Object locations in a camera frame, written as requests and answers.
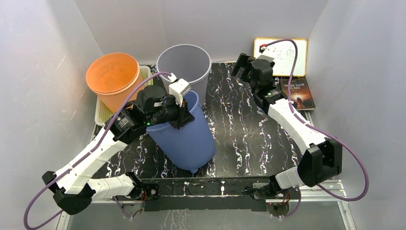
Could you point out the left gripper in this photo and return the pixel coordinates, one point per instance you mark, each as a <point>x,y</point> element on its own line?
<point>183,114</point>

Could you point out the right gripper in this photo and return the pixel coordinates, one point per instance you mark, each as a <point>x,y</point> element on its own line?
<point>244,62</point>

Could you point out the blue plastic bucket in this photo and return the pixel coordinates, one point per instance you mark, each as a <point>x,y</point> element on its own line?
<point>191,146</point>

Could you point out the grey plastic bucket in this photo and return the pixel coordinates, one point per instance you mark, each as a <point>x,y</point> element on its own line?
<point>188,62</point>

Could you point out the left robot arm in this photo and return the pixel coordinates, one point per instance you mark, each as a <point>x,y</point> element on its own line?
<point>73,186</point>

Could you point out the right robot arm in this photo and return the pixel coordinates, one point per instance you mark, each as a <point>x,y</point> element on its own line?
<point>321,155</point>

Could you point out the small whiteboard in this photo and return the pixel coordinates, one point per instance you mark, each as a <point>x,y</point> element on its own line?
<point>284,53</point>

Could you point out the dark book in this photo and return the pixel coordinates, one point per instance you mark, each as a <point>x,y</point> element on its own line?
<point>300,93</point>

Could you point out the orange plastic bucket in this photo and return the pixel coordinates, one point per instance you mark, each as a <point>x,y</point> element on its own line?
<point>113,77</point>

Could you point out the green plastic basket tray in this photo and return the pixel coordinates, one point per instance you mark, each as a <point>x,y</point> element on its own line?
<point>102,112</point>

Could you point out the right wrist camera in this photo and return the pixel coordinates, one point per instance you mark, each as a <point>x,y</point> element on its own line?
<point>267,54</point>

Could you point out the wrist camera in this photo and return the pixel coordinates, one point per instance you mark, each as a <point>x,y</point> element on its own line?
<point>267,54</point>
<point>178,88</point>

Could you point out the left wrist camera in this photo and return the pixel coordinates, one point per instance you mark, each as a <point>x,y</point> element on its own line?
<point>178,88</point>

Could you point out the aluminium frame rail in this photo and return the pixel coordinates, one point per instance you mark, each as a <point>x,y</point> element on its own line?
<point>249,147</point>

